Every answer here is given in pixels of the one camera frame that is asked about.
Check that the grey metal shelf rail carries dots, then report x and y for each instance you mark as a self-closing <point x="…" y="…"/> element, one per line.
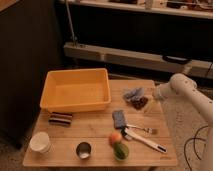
<point x="137" y="59"/>

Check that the metal pole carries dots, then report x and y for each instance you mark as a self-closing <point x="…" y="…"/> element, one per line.
<point x="70" y="23"/>

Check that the blue grey sponge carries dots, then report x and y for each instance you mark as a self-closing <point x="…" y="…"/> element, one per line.
<point x="119" y="119"/>

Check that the orange peach fruit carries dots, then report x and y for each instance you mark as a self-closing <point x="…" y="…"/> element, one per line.
<point x="115" y="137"/>

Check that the yellow plastic bin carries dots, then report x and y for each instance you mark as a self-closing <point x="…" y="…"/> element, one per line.
<point x="77" y="90"/>

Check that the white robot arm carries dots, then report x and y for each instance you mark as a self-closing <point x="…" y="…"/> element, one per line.
<point x="181" y="85"/>

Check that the dark striped block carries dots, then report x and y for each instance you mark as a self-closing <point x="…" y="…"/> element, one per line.
<point x="59" y="118"/>

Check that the dark grape bunch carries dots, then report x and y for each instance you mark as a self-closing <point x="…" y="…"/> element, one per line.
<point x="139" y="102"/>

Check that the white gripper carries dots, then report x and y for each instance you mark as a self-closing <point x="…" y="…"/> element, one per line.
<point x="161" y="92"/>

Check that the crumpled blue grey cloth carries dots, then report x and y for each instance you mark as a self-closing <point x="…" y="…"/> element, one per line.
<point x="128" y="94"/>

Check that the green fruit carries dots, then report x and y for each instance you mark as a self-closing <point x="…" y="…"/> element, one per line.
<point x="121" y="151"/>

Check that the black handle on shelf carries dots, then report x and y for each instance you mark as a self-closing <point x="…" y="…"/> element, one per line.
<point x="177" y="61"/>

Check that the metal fork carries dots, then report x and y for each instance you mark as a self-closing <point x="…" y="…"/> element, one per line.
<point x="145" y="129"/>

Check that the small metal cup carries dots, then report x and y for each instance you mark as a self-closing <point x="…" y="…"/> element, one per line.
<point x="83" y="150"/>

